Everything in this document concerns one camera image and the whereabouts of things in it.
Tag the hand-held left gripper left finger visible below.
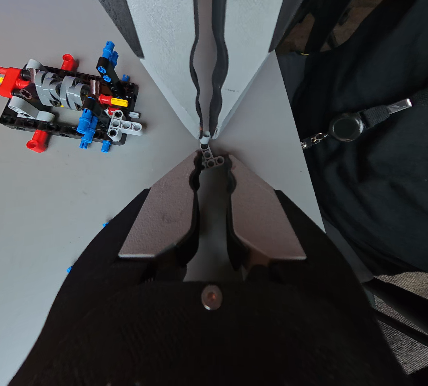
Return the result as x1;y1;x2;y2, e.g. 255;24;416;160
118;151;204;268

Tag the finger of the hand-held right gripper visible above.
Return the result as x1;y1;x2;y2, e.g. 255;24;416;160
71;0;204;139
209;0;327;140

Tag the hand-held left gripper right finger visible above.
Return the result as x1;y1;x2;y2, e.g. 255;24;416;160
223;153;307;271

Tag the grey T-shaped lego beam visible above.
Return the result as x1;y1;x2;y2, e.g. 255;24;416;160
200;143;225;169

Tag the person's dark clothed torso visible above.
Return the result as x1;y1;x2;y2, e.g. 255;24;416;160
278;0;428;274

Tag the lego engine frame assembly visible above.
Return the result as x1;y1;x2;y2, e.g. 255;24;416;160
0;41;145;153

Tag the black badge reel with lanyard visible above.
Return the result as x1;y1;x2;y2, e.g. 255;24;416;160
300;98;428;151

